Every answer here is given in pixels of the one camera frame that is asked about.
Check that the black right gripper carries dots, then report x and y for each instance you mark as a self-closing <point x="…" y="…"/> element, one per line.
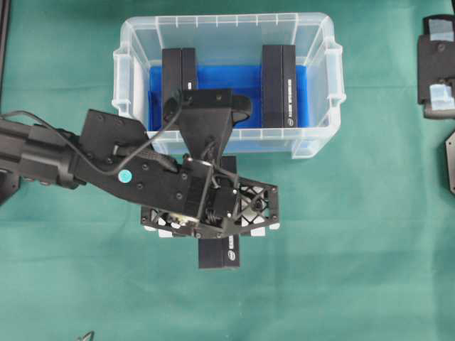
<point x="435" y="67"/>

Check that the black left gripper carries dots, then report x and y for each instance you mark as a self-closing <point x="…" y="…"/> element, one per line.
<point x="246" y="209"/>

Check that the black D415 box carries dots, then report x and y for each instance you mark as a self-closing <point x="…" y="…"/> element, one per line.
<point x="221" y="248"/>

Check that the black d435i box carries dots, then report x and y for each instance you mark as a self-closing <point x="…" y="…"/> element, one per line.
<point x="278" y="86"/>
<point x="179" y="72"/>

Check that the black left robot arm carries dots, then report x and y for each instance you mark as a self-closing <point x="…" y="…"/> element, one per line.
<point x="197" y="197"/>

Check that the clear plastic storage case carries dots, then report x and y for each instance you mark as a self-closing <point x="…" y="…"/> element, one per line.
<point x="237" y="39"/>

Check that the blue liner sheet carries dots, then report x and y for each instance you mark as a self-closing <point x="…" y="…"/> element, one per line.
<point x="242" y="79"/>

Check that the thin dark bottom object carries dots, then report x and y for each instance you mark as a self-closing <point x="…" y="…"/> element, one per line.
<point x="88" y="336"/>

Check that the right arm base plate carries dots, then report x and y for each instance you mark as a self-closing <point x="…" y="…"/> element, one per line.
<point x="450" y="161"/>

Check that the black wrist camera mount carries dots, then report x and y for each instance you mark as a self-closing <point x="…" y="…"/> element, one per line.
<point x="206" y="118"/>

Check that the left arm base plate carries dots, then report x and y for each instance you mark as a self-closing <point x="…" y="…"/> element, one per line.
<point x="9" y="185"/>

